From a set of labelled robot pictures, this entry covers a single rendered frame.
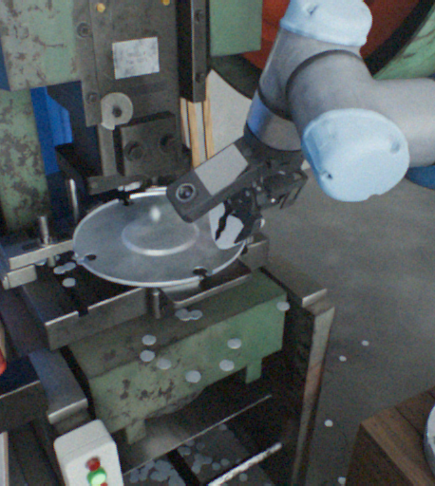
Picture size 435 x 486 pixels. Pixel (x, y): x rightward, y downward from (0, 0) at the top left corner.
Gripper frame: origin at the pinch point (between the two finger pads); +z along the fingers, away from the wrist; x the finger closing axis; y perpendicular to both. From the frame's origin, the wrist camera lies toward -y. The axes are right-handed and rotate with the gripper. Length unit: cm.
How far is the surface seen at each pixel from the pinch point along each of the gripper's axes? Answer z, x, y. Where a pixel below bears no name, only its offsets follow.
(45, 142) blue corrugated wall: 94, 113, 23
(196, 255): 11.6, 4.7, 2.6
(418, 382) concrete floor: 81, -33, 81
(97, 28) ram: -12.9, 30.9, -3.5
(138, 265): 12.9, 7.7, -6.1
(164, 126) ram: -0.6, 21.4, 4.2
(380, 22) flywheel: -19.9, 13.9, 34.0
